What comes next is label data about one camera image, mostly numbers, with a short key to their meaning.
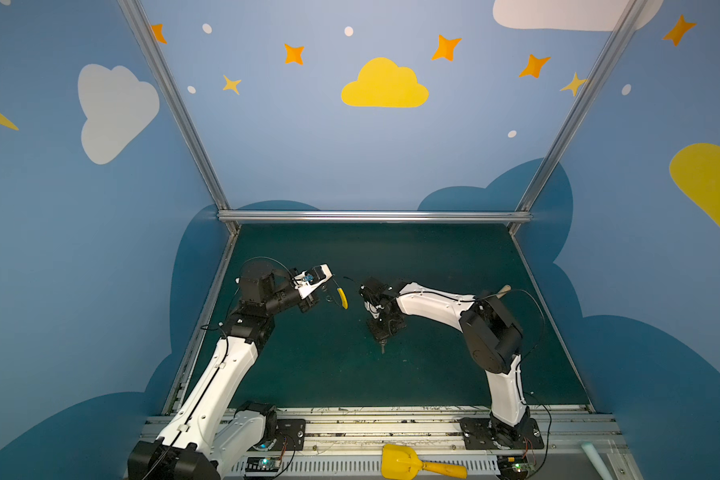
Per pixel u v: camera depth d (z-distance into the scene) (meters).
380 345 0.90
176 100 0.84
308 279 0.59
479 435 0.76
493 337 0.52
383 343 0.90
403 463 0.70
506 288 1.01
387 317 0.76
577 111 0.87
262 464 0.71
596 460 0.70
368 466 0.70
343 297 0.76
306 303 0.65
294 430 0.75
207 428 0.41
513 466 0.72
